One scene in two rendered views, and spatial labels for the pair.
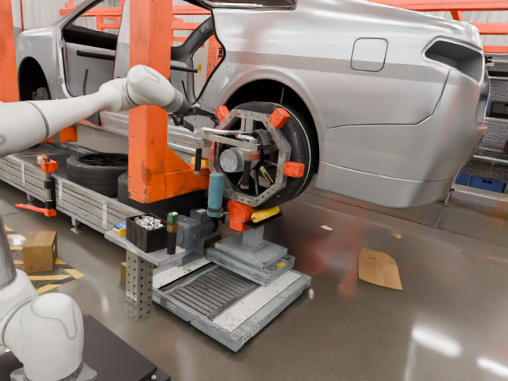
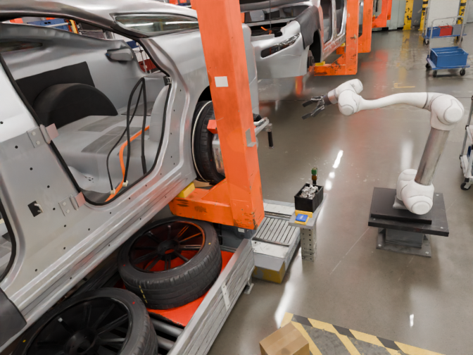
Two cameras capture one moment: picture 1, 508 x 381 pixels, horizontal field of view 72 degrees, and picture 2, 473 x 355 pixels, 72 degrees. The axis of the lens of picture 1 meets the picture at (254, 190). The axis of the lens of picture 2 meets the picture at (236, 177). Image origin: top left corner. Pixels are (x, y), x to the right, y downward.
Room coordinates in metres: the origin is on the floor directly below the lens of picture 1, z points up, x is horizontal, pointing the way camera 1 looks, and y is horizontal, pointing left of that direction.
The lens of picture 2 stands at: (2.18, 2.44, 1.82)
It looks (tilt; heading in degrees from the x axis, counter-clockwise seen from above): 28 degrees down; 267
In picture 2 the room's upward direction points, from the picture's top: 9 degrees counter-clockwise
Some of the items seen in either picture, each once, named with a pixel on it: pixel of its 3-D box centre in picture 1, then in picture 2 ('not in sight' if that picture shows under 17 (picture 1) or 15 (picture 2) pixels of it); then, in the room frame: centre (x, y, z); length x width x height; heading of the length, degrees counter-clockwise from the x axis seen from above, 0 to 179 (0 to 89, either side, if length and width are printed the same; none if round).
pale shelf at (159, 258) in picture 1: (144, 243); (308, 208); (1.60, 0.52, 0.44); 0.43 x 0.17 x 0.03; 57
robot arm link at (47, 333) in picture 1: (51, 331); (410, 184); (0.85, 0.55, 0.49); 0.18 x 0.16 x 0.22; 70
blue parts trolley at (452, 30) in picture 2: not in sight; (444, 23); (-4.70, -6.79, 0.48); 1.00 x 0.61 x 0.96; 154
